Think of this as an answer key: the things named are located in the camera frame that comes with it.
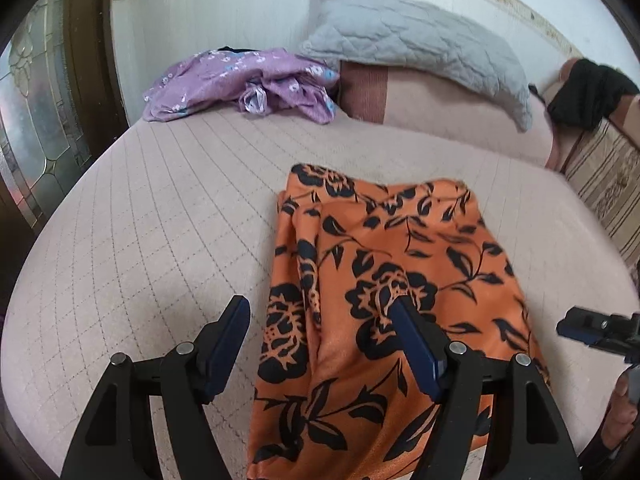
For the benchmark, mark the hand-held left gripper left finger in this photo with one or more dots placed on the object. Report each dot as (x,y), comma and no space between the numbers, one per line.
(227,347)

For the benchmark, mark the black cloth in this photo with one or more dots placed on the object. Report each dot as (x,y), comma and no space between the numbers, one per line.
(585,95)

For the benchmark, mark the orange black floral garment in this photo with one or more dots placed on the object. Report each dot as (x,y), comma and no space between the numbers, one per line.
(350,310)

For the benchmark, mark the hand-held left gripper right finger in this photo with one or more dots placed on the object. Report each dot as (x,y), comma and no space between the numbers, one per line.
(417,347)

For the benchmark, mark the wooden door with leaded glass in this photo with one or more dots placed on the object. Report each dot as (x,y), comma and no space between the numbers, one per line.
(35,110)

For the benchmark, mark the grey quilted pillow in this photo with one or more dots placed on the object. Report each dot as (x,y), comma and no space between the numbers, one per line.
(415,40)

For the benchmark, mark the pink bolster pillow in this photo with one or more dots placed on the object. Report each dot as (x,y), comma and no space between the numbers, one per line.
(450,110)

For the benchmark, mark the person's right hand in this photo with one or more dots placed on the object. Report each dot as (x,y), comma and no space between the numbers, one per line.
(622,415)

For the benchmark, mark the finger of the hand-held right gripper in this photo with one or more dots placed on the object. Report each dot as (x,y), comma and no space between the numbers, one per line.
(582,324)

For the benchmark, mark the purple floral garment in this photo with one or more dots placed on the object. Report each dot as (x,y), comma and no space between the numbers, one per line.
(225,80)

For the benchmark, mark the pink quilted bed cover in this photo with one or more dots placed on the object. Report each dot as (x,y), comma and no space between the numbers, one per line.
(150,235)

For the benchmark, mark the beige patterned headboard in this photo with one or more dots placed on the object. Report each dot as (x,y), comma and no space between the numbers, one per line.
(607,185)

